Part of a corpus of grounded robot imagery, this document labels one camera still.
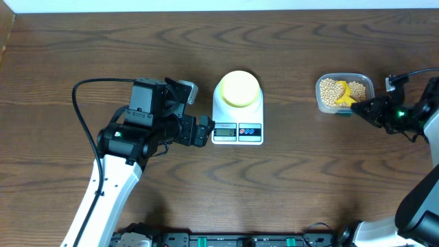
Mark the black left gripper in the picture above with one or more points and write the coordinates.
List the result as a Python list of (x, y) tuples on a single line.
[(185, 136)]

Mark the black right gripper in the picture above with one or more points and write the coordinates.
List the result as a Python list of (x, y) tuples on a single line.
[(376, 114)]

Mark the yellow plastic measuring scoop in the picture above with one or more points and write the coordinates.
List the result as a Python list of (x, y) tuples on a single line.
[(345, 98)]

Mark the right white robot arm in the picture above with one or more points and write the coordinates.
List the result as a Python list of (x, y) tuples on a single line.
[(415, 222)]

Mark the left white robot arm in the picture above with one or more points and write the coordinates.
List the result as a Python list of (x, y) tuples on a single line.
[(155, 116)]

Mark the white digital kitchen scale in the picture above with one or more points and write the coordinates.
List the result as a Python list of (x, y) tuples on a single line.
[(237, 126)]

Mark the yellow plastic bowl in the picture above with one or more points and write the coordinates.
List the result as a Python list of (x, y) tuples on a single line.
[(239, 89)]

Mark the clear plastic bean container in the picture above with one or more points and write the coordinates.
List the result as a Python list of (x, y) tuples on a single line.
[(348, 77)]

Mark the soybeans in container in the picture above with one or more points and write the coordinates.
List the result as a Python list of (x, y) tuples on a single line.
[(330, 91)]

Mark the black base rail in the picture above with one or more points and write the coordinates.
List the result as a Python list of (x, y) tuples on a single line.
[(140, 234)]

